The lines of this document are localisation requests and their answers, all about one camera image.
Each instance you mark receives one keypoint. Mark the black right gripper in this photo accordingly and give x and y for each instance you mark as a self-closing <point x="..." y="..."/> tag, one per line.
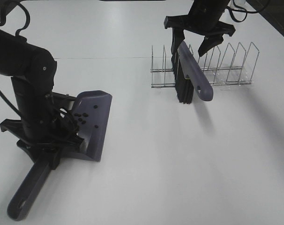
<point x="203" y="19"/>

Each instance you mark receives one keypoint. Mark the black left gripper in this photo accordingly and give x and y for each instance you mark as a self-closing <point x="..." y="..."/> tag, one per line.
<point x="44" y="129"/>

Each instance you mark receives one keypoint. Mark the pile of coffee beans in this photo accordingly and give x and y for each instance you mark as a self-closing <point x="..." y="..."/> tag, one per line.
<point x="86" y="116"/>

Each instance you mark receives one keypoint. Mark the purple brush black bristles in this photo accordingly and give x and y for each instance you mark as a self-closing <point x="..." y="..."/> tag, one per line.
<point x="189" y="78"/>

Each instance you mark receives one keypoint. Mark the purple plastic dustpan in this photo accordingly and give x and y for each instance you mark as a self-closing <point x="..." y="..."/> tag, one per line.
<point x="29" y="189"/>

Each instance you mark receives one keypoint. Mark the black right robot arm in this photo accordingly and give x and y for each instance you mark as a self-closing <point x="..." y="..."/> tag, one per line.
<point x="202" y="19"/>

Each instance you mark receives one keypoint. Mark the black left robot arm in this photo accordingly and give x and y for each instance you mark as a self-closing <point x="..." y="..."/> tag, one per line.
<point x="30" y="68"/>

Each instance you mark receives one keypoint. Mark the clear drinking glass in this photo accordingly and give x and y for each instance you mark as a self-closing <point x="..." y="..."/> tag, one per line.
<point x="239" y="2"/>

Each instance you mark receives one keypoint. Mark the chrome wire rack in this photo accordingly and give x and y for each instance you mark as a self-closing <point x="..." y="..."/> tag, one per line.
<point x="223" y="65"/>

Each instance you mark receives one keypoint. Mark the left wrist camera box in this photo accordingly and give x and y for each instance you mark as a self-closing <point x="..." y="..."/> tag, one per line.
<point x="63" y="100"/>

